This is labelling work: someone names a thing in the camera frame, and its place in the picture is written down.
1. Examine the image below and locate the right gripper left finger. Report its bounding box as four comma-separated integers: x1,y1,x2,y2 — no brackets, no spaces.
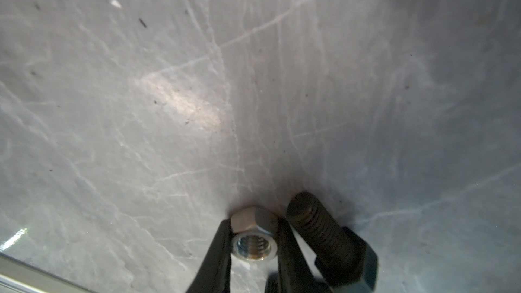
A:
187,219,232,293

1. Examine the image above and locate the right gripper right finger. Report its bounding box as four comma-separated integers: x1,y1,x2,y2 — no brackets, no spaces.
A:
265,219,331,293

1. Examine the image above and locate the black bolt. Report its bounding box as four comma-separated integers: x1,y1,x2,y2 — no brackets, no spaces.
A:
286,191,379,292

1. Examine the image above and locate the silver nut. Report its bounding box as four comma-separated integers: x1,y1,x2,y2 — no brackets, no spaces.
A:
231,206,279,263

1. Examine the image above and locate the aluminium front rail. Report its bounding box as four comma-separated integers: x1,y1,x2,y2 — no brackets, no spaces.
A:
1,254,92,293

